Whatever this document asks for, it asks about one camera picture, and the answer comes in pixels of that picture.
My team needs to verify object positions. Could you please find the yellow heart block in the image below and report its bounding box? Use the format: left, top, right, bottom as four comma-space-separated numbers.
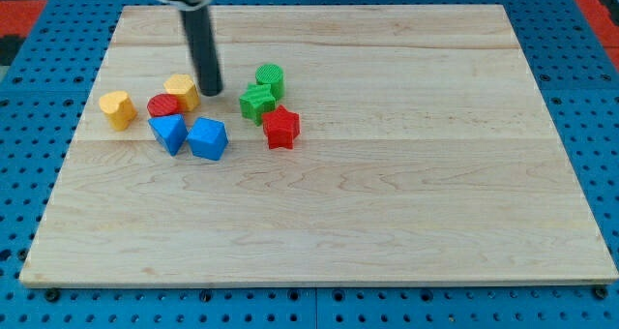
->
99, 90, 137, 131

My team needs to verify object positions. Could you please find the blue cube block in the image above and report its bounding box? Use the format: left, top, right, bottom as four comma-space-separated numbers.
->
187, 117, 228, 161

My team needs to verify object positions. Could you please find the green cylinder block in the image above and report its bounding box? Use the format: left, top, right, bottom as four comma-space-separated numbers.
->
255, 63, 285, 101

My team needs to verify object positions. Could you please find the red cylinder block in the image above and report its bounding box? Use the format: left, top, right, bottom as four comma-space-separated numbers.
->
147, 93, 181, 117

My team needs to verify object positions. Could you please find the green star block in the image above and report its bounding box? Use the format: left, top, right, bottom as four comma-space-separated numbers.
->
239, 84, 276, 126

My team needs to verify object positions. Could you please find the blue triangle block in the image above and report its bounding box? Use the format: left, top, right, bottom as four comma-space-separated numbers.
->
148, 114, 189, 156

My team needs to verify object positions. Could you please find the red star block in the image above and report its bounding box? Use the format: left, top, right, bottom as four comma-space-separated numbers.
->
262, 105, 301, 149

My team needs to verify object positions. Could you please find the yellow hexagon block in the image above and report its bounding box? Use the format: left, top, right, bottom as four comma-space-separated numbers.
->
163, 75, 200, 111

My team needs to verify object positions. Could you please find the wooden board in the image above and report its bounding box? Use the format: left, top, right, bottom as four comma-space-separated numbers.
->
20, 5, 618, 288

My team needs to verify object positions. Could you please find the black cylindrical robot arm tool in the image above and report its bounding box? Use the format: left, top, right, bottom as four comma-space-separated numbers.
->
181, 5, 223, 97

